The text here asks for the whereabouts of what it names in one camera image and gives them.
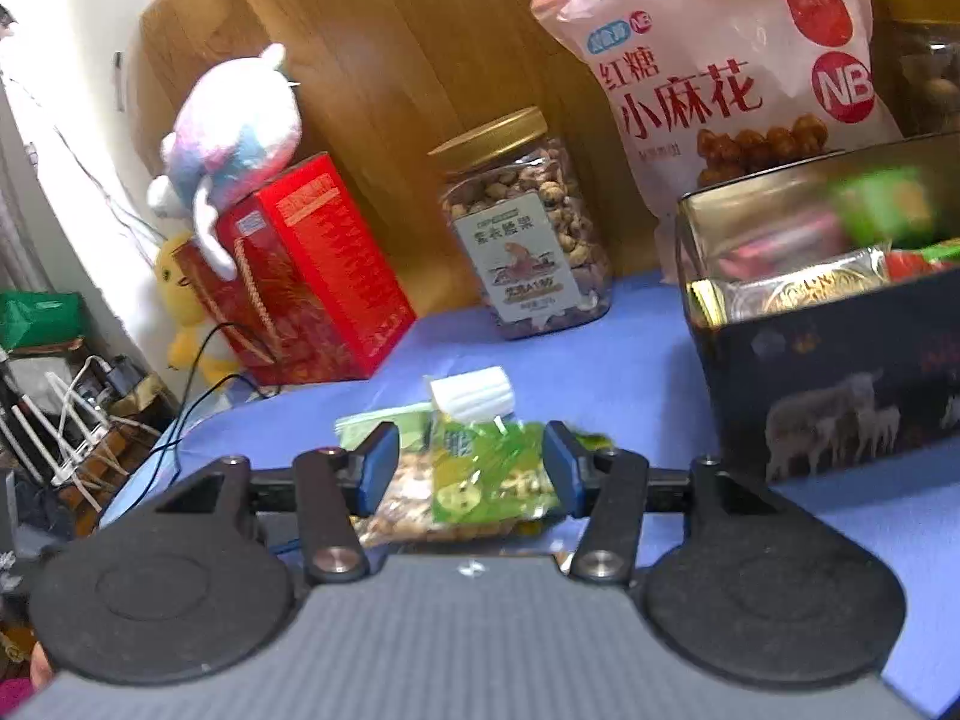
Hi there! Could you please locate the light green snack packet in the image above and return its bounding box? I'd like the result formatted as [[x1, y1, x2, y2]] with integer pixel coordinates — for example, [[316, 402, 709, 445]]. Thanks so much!
[[332, 364, 520, 458]]

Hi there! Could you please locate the green clear nut packet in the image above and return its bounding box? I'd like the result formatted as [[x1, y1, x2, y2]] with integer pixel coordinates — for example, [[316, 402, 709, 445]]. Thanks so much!
[[348, 418, 610, 550]]

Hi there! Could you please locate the clear mooncake packet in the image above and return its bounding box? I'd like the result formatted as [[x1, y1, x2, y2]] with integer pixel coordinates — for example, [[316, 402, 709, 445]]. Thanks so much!
[[686, 244, 890, 327]]

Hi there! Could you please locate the red orange snack packet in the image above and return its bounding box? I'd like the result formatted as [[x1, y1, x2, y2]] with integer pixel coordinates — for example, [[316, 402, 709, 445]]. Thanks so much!
[[884, 250, 955, 283]]

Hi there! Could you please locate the blue tablecloth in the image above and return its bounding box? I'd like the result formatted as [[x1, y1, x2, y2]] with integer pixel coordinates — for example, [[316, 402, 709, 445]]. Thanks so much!
[[103, 275, 958, 715]]

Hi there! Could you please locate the red gift box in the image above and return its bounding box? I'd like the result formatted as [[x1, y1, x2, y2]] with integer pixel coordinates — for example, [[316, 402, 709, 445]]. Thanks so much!
[[176, 153, 415, 385]]

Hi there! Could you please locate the yellow plush toy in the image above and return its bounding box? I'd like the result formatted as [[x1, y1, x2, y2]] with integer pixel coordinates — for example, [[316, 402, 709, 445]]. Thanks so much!
[[153, 232, 241, 383]]

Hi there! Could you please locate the nut jar gold lid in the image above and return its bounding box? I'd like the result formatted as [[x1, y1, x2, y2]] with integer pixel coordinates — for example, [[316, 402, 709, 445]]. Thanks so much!
[[428, 106, 612, 340]]

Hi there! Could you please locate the dark sheep-print tin box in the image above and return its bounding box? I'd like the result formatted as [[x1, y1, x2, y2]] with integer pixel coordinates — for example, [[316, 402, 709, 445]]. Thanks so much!
[[675, 132, 958, 481]]

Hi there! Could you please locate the green bag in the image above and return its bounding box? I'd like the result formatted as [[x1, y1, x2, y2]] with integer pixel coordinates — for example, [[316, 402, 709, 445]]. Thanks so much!
[[0, 291, 88, 351]]

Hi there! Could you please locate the pastel plush toy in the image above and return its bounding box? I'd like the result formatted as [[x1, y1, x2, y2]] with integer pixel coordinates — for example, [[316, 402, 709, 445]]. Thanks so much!
[[146, 43, 302, 280]]

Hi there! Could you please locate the pink snack bag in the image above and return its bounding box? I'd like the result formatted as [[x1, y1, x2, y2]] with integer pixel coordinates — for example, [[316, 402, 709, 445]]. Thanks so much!
[[530, 0, 900, 280]]

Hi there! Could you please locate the black cable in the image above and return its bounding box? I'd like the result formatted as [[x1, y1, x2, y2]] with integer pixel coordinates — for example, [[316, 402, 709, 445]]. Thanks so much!
[[96, 319, 283, 533]]

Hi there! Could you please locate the white wire rack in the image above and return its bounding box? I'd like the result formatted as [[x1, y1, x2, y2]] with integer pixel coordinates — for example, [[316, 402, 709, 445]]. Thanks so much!
[[2, 355, 161, 514]]

